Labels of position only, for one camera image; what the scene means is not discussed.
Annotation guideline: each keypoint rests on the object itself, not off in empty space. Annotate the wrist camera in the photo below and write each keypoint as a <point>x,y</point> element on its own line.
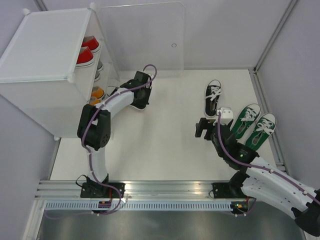
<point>226,115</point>
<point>151,78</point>

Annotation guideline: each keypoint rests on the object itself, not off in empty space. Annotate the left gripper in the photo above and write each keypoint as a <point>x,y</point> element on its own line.
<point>145,102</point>

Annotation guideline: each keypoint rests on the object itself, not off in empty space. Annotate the white slotted cable duct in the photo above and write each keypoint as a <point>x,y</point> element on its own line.
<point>140,205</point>

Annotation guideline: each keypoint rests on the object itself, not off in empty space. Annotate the aluminium corner frame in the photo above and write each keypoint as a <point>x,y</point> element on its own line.
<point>40,4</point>
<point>260,93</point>

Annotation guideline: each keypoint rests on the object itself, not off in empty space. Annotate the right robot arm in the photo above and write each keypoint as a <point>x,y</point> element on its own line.
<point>257,179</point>

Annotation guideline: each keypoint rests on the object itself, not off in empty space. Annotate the white plastic shoe cabinet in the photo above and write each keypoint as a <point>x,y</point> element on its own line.
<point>38,72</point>

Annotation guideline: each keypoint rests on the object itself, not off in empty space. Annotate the black sneaker back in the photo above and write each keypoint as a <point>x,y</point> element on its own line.
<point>121,89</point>

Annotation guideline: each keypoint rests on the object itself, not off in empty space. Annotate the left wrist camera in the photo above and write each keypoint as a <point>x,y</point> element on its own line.
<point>151,78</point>

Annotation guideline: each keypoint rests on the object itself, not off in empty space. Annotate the aluminium corner frame right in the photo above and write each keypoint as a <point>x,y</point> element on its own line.
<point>260,93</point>

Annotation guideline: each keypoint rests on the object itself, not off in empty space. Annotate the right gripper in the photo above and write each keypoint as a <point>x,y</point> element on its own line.
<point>204,124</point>

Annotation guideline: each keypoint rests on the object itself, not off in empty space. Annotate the black sneaker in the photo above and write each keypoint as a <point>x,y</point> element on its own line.
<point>121,89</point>
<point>212,95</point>

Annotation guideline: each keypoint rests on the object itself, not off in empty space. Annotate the orange sneaker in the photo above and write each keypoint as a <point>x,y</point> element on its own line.
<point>97,92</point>
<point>93,100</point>

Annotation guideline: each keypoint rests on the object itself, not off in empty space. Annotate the aluminium corner frame left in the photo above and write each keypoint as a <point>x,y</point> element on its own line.
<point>40,4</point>

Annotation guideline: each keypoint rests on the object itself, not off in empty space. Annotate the grey sneaker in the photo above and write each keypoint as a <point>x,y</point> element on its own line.
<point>97,76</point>
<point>100,66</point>

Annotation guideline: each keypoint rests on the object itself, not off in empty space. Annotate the transparent cabinet door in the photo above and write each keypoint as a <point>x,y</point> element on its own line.
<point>141,35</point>

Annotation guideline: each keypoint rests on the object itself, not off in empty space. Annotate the red sneaker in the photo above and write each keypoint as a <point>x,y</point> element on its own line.
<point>85,58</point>
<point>92,43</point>

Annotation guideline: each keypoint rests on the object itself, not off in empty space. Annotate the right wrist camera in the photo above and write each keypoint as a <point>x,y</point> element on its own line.
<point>226,115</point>

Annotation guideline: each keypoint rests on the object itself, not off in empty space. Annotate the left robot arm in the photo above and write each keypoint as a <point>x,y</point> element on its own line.
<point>94,131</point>

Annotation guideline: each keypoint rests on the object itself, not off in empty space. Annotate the black sneaker front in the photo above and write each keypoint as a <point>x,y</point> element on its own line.
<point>212,95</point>

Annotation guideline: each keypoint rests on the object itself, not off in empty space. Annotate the aluminium mounting rail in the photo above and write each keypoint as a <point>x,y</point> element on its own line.
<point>144,190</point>

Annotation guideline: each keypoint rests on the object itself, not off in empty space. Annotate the green sneaker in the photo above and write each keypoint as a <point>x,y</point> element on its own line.
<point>246,118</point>
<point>263,129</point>

